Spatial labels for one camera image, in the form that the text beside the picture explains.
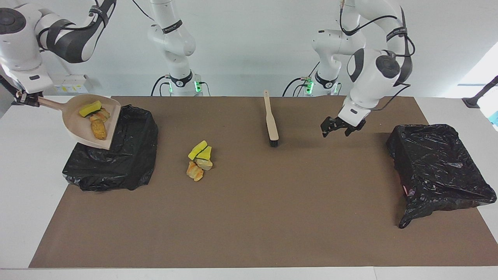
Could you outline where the beige brush with black bristles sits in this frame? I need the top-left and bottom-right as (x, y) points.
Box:
(264, 90), (280, 147)

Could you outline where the beige plastic dustpan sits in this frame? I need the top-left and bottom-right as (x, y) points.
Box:
(38, 94), (122, 151)

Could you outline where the wavy yellow sponge piece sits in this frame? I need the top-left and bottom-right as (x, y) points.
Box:
(79, 100), (103, 118)

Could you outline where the striped croissant piece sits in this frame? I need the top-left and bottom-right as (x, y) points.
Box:
(186, 161), (204, 182)
(89, 108), (111, 123)

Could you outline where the brown oval bread roll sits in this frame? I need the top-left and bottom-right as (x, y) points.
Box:
(91, 120), (108, 141)

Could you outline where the black bag lined bin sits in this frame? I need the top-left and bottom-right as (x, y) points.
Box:
(386, 124), (497, 229)
(62, 104), (159, 192)

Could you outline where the black clamp stand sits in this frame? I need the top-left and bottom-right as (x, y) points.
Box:
(462, 76), (498, 109)
(0, 74), (18, 102)

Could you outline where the brown paper table mat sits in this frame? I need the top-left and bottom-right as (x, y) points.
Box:
(29, 96), (498, 268)

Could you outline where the white wall socket box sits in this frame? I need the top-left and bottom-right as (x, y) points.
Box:
(51, 75), (89, 94)

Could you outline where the black left base power cable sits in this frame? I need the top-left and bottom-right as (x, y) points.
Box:
(283, 62), (312, 96)

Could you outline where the black base power cable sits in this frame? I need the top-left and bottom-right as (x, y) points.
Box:
(151, 76), (172, 96)
(283, 62), (312, 96)

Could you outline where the black right base power cable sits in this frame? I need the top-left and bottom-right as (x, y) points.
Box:
(151, 76), (172, 96)

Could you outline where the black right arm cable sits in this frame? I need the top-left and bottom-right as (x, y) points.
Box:
(37, 0), (155, 53)

